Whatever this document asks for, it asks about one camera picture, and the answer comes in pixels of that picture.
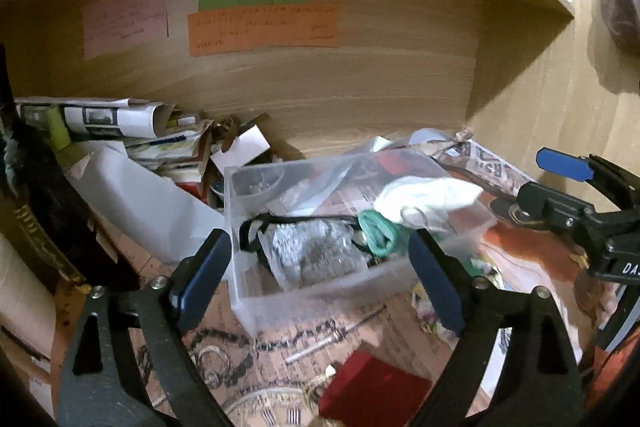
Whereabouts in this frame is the red box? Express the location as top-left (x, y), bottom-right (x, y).
top-left (318, 349), bottom-right (426, 427)

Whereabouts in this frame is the white cloth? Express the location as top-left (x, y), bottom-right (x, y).
top-left (374, 176), bottom-right (485, 230)

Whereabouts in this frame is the green yarn bundle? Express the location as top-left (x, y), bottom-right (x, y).
top-left (358, 209), bottom-right (412, 257)

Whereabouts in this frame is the wooden shelf unit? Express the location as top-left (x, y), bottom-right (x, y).
top-left (0, 0), bottom-right (640, 168)

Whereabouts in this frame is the pink paper note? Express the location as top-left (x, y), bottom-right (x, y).
top-left (82, 0), bottom-right (170, 60)

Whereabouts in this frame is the metal bolt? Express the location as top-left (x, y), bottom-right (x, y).
top-left (284, 306), bottom-right (387, 365)

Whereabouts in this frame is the metal key ring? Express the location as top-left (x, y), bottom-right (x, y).
top-left (401, 207), bottom-right (429, 229)

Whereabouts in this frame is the dark book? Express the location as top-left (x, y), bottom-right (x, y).
top-left (0, 47), bottom-right (138, 293)

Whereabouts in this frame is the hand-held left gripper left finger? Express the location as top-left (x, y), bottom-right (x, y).
top-left (57, 229), bottom-right (236, 427)

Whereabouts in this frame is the black strap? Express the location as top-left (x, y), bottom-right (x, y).
top-left (238, 214), bottom-right (362, 254)

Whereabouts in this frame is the clear plastic storage box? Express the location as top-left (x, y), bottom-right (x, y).
top-left (223, 146), bottom-right (499, 338)

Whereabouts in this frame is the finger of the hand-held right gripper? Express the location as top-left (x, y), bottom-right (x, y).
top-left (536, 148), bottom-right (640, 214)
top-left (516, 181), bottom-right (613, 239)

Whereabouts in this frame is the rolled newspaper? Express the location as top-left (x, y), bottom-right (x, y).
top-left (15, 97), bottom-right (176, 142)

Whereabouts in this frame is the white card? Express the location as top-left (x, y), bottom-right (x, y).
top-left (210, 126), bottom-right (272, 178)

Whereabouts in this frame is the pile of papers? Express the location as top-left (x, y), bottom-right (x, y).
top-left (125, 109), bottom-right (221, 188)

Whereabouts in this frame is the silver grey pouch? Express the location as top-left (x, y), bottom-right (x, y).
top-left (259, 221), bottom-right (371, 292)

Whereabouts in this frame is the orange paper note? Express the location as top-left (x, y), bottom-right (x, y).
top-left (187, 3), bottom-right (342, 58)

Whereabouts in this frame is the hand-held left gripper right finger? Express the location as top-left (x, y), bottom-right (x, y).
top-left (409, 229), bottom-right (584, 427)

